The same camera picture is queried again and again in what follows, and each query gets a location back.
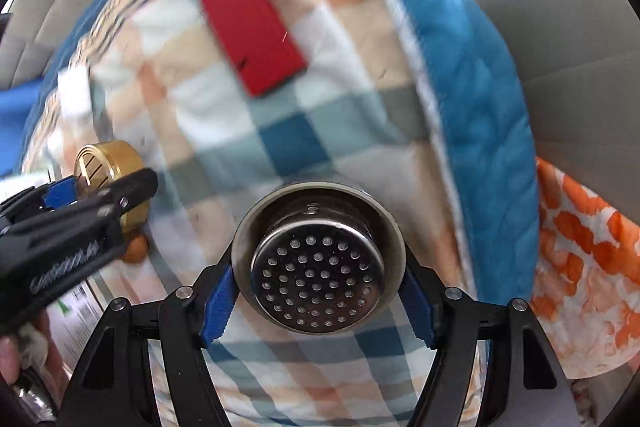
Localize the checkered quilt with blue edge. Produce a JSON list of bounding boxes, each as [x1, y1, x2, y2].
[[20, 0, 542, 427]]

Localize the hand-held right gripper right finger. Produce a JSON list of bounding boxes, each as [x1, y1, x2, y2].
[[400, 247, 576, 427]]

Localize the person's left hand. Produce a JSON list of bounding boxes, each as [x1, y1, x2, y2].
[[0, 314, 51, 388]]

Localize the steel perforated sink strainer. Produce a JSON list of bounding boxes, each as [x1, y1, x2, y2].
[[231, 182, 407, 335]]

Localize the blue cloth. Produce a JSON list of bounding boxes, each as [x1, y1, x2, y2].
[[0, 79, 43, 180]]

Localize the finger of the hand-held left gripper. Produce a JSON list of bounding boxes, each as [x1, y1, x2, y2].
[[75, 168, 160, 228], [0, 177, 78, 220]]

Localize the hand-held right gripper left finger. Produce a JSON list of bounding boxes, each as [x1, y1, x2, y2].
[[59, 253, 237, 427]]

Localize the white paper with print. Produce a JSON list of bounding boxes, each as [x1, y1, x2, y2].
[[47, 279, 108, 388]]

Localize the orange and white patterned cloth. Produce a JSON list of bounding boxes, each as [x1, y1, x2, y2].
[[530, 157, 640, 379]]

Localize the small brown round object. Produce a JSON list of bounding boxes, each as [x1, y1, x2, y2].
[[122, 237, 148, 264]]

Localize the red flat box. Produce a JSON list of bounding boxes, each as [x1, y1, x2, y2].
[[200, 0, 308, 98]]

